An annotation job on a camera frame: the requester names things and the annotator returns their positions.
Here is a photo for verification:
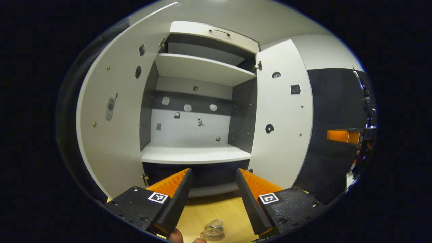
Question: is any clear plastic bottle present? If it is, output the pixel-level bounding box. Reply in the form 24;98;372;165
204;219;225;238

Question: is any grey and white cabinet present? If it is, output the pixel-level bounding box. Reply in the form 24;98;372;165
139;21;261;198

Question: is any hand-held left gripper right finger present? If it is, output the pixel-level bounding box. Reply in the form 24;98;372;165
236;168;327;238

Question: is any cream cabinet drawer front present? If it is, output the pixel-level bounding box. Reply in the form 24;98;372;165
169;21;260;54

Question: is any white cabinet door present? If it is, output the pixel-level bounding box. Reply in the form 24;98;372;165
76;2;181;199
247;39;314;190

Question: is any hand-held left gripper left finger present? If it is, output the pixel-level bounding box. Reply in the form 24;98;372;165
106;168;193;238

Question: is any white cabinet shelf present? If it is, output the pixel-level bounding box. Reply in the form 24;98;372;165
155;53;257;87

